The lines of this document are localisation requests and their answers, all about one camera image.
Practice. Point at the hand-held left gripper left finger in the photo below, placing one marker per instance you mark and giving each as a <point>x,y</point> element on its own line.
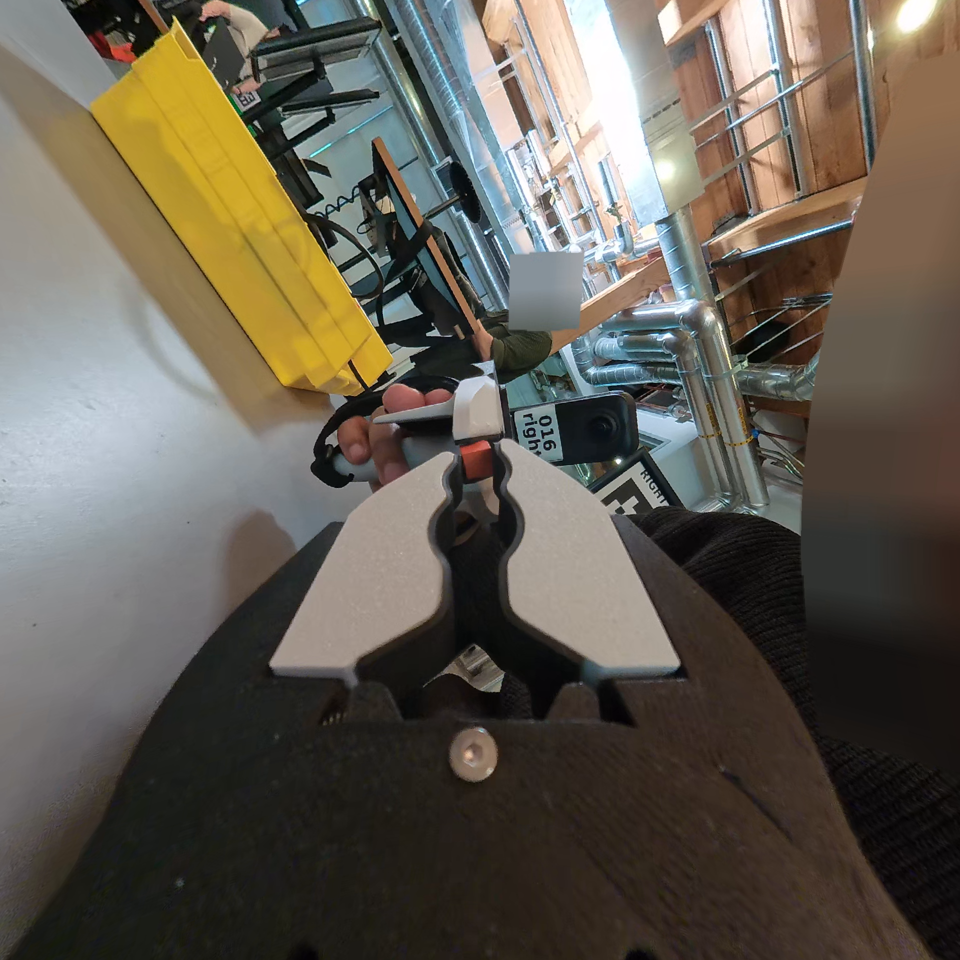
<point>367,592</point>

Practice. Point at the yellow storage bin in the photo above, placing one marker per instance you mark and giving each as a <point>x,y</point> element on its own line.
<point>240,225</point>

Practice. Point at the person's right hand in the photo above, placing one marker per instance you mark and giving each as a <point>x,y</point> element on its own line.
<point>390,469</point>

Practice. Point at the grey rectangular air duct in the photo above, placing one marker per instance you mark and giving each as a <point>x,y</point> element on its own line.
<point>652,112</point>

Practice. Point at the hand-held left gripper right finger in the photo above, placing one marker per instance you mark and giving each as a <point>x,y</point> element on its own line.
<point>592,592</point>

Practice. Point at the ceiling spot lamp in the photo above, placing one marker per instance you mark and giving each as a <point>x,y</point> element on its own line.
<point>915,15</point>

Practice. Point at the black desk wooden edge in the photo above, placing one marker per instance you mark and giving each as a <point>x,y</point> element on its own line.
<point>420,240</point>

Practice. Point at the wooden ceiling beam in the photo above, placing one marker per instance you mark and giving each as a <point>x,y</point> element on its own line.
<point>615,300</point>

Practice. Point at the small red cube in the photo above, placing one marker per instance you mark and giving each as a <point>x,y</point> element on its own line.
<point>476,465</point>

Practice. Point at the silver ventilation ducts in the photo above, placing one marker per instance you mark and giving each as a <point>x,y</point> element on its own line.
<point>697,360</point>

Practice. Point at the framed tag sign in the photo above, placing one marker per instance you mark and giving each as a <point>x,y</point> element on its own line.
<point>637,491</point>

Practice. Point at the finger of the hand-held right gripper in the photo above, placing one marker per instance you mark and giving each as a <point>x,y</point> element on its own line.
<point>476,409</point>
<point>476,504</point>

